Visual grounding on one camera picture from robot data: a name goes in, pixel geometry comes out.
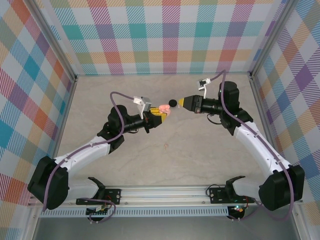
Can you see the pink earbud charging case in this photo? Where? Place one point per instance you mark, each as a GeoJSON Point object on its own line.
{"type": "Point", "coordinates": [163, 108]}

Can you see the black earbud charging case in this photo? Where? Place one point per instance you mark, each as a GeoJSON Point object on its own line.
{"type": "Point", "coordinates": [172, 102]}

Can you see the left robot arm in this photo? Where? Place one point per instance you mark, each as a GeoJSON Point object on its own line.
{"type": "Point", "coordinates": [58, 190]}

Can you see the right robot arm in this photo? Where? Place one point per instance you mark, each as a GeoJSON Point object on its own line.
{"type": "Point", "coordinates": [277, 190]}

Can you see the grey metal panel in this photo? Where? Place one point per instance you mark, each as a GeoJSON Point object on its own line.
{"type": "Point", "coordinates": [162, 230]}

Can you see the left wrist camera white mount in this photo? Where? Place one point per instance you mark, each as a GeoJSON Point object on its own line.
{"type": "Point", "coordinates": [142, 105]}

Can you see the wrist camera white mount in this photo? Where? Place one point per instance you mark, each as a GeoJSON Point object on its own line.
{"type": "Point", "coordinates": [142, 105]}
{"type": "Point", "coordinates": [201, 83]}

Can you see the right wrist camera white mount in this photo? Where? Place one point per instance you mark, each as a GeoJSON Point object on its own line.
{"type": "Point", "coordinates": [201, 83]}

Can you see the aluminium side rail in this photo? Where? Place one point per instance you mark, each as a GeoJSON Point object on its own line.
{"type": "Point", "coordinates": [66, 112]}
{"type": "Point", "coordinates": [262, 112]}

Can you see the aluminium frame post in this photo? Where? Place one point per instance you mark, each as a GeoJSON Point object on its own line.
{"type": "Point", "coordinates": [51, 37]}
{"type": "Point", "coordinates": [272, 37]}

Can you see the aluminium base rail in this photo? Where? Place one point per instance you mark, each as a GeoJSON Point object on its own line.
{"type": "Point", "coordinates": [162, 195]}

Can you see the aluminium frame leg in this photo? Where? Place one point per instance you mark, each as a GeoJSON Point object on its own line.
{"type": "Point", "coordinates": [31, 226]}
{"type": "Point", "coordinates": [300, 225]}

